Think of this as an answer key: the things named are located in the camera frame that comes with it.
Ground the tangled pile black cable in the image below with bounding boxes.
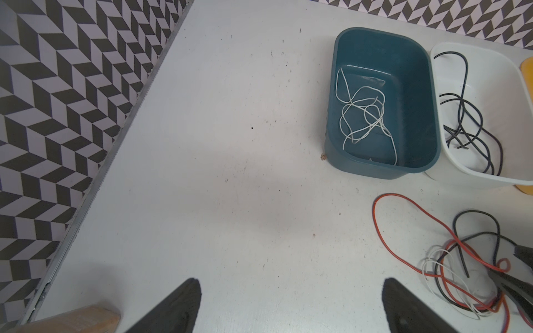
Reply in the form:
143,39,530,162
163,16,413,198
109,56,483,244
432,210,519,313

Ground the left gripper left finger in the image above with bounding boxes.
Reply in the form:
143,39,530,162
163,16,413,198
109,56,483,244
127,277,202,333

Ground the tangled pile red cable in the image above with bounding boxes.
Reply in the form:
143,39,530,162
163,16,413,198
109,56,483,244
372,193,512,333

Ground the white plastic bin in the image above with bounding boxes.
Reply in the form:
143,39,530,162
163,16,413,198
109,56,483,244
426,42,532,189

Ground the dark teal plastic bin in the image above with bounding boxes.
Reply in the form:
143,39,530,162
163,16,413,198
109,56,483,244
325,27,441,180

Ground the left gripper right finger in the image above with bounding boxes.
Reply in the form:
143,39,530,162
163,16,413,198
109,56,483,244
382,277,457,333

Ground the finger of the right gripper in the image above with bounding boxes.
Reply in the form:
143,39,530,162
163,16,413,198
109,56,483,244
488,270,532,325
514,245,533,269

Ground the yellow plastic bin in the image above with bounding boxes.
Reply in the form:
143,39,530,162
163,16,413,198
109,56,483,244
520,57,533,100

